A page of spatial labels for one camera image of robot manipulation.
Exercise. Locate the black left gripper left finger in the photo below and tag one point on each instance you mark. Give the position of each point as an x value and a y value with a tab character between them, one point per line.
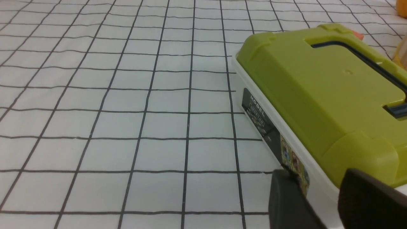
288	208

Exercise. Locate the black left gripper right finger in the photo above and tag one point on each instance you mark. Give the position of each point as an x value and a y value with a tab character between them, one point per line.
367	203

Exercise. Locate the bamboo steamer basket yellow rims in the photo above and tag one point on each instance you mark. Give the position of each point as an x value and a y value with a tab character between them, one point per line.
400	56

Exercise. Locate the small orange-red object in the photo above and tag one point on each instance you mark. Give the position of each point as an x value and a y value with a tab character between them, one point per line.
358	35

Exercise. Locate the white black-grid tablecloth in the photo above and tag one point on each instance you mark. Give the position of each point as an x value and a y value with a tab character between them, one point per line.
122	114

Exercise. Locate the orange round object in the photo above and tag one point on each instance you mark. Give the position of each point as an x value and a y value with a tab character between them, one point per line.
401	8

